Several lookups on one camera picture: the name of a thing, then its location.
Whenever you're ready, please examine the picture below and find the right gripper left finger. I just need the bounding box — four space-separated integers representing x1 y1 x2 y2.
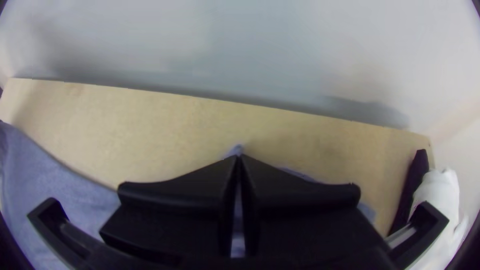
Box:
98 155 239 260

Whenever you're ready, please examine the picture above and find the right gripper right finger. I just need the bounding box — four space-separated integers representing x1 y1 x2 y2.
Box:
239 154 393 264

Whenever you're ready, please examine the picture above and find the blue t-shirt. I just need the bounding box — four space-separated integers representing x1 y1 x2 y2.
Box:
0 119 377 270

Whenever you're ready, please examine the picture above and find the pile of folded clothes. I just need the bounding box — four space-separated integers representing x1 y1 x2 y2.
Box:
388 148 470 270

